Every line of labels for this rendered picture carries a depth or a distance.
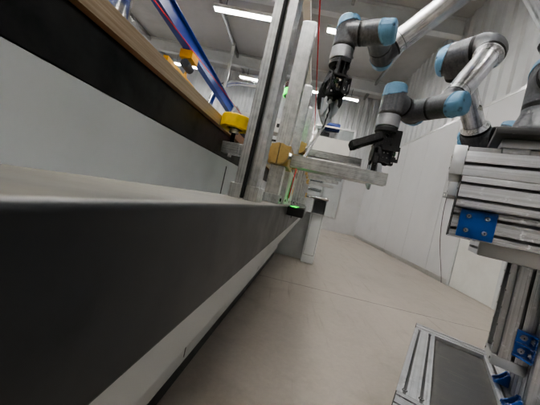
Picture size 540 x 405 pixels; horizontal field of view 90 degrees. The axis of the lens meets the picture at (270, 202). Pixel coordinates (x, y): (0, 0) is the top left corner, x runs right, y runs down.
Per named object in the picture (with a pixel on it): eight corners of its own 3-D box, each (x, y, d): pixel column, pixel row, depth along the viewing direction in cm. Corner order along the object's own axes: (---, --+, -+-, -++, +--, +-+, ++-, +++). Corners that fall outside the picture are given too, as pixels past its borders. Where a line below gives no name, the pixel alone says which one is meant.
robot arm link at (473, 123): (494, 157, 124) (469, 44, 98) (458, 157, 136) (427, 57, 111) (505, 141, 127) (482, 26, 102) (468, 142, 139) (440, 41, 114)
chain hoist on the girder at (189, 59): (194, 82, 564) (198, 59, 563) (187, 74, 530) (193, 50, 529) (182, 79, 565) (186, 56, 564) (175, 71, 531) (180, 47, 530)
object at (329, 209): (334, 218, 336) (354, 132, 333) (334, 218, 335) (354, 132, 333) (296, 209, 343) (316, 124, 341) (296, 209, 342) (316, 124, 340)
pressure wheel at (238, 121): (233, 159, 79) (242, 121, 79) (247, 160, 73) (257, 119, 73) (209, 152, 74) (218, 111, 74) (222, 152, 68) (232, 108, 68)
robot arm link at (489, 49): (524, 48, 98) (464, 126, 83) (488, 58, 107) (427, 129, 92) (521, 15, 93) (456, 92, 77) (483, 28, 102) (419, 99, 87)
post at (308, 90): (282, 222, 94) (312, 88, 93) (280, 223, 91) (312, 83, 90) (272, 220, 95) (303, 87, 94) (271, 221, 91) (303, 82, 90)
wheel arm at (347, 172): (381, 190, 69) (385, 173, 69) (385, 189, 66) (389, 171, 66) (223, 156, 76) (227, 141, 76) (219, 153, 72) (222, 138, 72)
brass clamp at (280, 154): (292, 173, 76) (296, 155, 76) (288, 165, 63) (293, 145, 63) (272, 168, 77) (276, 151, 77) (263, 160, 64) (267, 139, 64)
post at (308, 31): (276, 212, 69) (317, 28, 68) (273, 212, 66) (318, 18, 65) (263, 209, 70) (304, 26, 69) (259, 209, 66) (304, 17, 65)
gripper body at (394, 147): (397, 165, 87) (405, 128, 87) (370, 160, 88) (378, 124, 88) (390, 168, 95) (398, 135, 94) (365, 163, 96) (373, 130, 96)
